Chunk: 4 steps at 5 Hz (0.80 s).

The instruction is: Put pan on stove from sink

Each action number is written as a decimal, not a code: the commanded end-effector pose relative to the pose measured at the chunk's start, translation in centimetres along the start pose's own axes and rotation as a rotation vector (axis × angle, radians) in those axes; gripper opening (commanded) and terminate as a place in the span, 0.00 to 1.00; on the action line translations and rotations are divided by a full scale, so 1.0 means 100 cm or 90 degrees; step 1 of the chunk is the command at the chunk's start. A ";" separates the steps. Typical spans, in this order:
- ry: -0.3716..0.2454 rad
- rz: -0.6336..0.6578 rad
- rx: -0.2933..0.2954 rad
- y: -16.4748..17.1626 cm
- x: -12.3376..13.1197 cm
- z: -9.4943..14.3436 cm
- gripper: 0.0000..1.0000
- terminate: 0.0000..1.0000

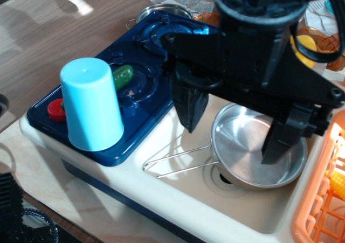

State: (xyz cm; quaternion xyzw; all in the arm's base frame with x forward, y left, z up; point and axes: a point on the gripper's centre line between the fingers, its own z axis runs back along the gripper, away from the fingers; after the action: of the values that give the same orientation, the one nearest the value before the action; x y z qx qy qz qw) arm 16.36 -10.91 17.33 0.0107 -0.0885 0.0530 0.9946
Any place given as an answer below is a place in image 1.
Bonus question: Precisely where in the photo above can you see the light blue plastic cup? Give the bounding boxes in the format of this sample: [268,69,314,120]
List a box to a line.
[60,58,124,151]

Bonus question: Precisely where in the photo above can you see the orange plastic dish rack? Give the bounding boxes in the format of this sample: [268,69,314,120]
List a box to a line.
[292,110,344,242]

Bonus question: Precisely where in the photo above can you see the small steel pan wire handle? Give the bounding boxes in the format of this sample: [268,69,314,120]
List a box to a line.
[142,101,308,192]

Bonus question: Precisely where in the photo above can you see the cream toy sink unit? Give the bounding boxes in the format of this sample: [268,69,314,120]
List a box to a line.
[19,96,327,242]

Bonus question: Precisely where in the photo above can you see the black ribbed object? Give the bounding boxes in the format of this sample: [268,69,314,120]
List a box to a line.
[1,172,23,233]

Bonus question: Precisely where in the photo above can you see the black cable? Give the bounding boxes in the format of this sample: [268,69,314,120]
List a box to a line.
[289,0,345,64]

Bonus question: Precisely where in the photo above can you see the yellow toy food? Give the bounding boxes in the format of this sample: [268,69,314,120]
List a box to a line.
[290,35,317,68]

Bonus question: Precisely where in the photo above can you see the steel pot with handles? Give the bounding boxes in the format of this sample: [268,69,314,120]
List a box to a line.
[125,3,202,30]

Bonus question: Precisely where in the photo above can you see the black speckled bowl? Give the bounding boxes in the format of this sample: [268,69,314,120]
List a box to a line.
[1,208,60,242]

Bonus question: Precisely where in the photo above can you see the dark blue toy stove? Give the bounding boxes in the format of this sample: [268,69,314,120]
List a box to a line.
[26,11,219,167]

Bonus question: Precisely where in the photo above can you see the red stove knob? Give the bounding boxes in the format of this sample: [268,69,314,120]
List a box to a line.
[47,98,66,122]

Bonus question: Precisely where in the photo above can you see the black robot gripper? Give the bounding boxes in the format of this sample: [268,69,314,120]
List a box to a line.
[160,24,345,165]

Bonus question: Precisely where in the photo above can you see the green toy pickle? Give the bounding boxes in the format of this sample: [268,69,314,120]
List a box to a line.
[112,65,134,91]

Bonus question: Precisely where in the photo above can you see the amber plastic dish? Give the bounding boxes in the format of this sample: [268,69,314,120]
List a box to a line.
[193,12,220,26]

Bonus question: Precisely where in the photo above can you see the yellow toy corn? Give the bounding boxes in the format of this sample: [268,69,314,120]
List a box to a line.
[325,171,345,200]

